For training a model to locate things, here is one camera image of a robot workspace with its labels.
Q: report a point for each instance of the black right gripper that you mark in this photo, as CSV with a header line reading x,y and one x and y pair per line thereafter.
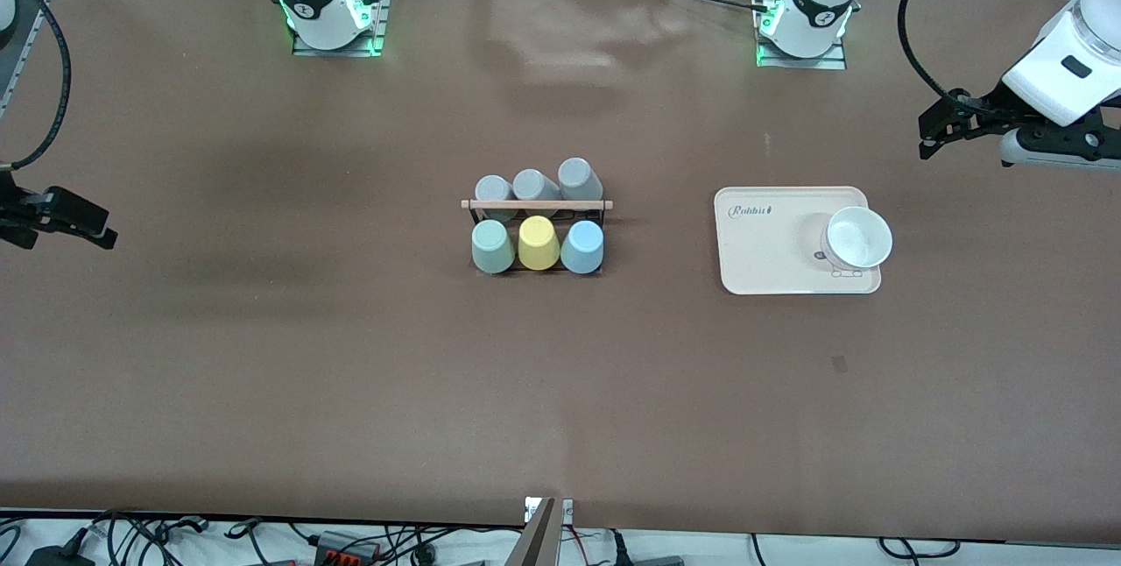
x,y
17,208

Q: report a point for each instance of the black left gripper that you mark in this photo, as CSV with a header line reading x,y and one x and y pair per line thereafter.
x,y
988,107

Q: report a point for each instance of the light blue plastic cup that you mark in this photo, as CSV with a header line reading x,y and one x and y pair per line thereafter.
x,y
581,248

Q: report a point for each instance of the pale green plastic cup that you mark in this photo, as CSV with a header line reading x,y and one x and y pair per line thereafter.
x,y
492,248

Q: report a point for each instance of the white ceramic bowl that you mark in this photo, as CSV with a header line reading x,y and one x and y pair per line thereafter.
x,y
858,237

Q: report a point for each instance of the beige rabbit print tray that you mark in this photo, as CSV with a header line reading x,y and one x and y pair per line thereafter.
x,y
771,259

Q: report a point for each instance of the black power adapter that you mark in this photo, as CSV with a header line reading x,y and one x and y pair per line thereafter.
x,y
57,555

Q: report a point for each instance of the grey plastic cup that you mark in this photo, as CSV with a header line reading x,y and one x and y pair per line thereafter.
x,y
534,185
495,189
580,179

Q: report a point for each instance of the grey connector box orange levers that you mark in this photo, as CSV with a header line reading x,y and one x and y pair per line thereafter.
x,y
346,548

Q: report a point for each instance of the yellow plastic cup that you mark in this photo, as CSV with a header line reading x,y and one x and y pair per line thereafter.
x,y
539,244

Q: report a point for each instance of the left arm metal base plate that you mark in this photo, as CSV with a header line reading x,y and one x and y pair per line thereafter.
x,y
801,63

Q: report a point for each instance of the aluminium edge rail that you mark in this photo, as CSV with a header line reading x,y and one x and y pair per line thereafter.
x,y
35,23

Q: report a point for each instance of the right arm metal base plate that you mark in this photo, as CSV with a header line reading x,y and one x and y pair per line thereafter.
x,y
333,52

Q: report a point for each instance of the grey camera mount wedge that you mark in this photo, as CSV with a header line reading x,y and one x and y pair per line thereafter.
x,y
539,535

